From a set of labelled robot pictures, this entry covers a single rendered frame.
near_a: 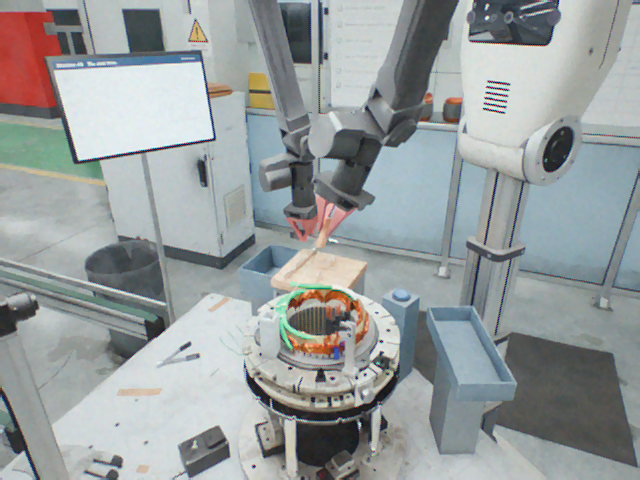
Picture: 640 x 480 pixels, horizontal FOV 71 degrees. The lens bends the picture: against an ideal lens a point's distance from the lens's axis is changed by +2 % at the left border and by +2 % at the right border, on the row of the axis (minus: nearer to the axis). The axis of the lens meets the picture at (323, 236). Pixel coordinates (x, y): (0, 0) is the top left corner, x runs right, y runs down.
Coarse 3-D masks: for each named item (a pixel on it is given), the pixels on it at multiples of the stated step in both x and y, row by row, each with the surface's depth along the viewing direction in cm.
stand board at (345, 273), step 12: (300, 252) 130; (288, 264) 124; (312, 264) 124; (324, 264) 124; (336, 264) 124; (348, 264) 124; (360, 264) 124; (276, 276) 118; (300, 276) 118; (312, 276) 118; (324, 276) 118; (336, 276) 118; (348, 276) 118; (360, 276) 121; (288, 288) 115; (300, 288) 114; (348, 288) 114
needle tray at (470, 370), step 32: (448, 320) 107; (480, 320) 101; (448, 352) 97; (480, 352) 97; (448, 384) 95; (480, 384) 84; (512, 384) 84; (448, 416) 97; (480, 416) 98; (448, 448) 102
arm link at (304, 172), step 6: (294, 162) 102; (300, 162) 103; (306, 162) 103; (312, 162) 103; (294, 168) 102; (300, 168) 102; (306, 168) 102; (312, 168) 104; (294, 174) 103; (300, 174) 102; (306, 174) 103; (312, 174) 104; (294, 180) 104; (300, 180) 103; (306, 180) 103
